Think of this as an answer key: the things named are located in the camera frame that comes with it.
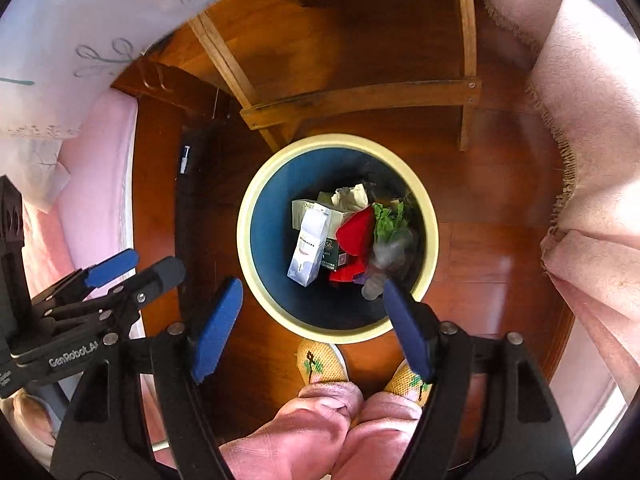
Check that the red envelope packet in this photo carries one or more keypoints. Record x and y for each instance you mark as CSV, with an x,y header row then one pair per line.
x,y
355,236

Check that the right yellow slipper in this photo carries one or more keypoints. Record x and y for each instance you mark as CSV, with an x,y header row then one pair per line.
x,y
406,383

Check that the beige paper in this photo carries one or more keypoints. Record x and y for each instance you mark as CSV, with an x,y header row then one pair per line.
x,y
350,198

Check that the wooden table frame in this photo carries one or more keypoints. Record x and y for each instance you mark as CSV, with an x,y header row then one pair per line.
x,y
290,62

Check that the tree pattern tablecloth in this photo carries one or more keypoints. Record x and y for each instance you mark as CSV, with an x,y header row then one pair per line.
x,y
57,58

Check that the left yellow slipper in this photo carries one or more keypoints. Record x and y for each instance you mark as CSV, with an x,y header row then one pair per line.
x,y
318,363

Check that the white floral curtain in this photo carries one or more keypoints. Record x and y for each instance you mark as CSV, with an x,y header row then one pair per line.
x,y
585,82

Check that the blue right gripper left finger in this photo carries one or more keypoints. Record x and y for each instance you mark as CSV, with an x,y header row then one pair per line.
x,y
211,329

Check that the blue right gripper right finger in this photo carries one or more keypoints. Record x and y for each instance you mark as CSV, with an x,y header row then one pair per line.
x,y
416,327

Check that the green paper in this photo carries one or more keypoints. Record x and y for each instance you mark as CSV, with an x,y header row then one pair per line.
x,y
389,218

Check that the white blue small carton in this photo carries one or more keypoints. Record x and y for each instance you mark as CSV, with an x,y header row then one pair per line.
x,y
307,255

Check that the dark green tea box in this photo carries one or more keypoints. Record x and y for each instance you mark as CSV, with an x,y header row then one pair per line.
x,y
333,255

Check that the person left hand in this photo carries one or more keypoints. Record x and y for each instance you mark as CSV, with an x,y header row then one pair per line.
x,y
34,418

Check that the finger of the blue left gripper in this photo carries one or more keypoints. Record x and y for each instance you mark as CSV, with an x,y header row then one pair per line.
x,y
78,285
107,319

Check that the pink bed blanket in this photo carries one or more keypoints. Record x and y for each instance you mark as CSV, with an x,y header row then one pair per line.
x,y
91,218

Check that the right pink trouser leg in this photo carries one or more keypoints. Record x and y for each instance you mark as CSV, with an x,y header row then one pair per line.
x,y
374,447

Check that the yellow slipper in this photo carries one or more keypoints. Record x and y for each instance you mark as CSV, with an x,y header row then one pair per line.
x,y
318,363
406,383

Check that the blue trash bin cream rim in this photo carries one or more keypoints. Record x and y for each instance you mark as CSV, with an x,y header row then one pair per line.
x,y
312,169

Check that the clear plastic bottle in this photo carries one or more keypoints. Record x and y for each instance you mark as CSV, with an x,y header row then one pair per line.
x,y
390,259

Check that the pink trouser leg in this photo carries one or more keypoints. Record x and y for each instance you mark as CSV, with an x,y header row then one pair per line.
x,y
303,440
374,447

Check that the left pink trouser leg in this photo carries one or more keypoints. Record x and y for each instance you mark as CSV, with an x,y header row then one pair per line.
x,y
303,440

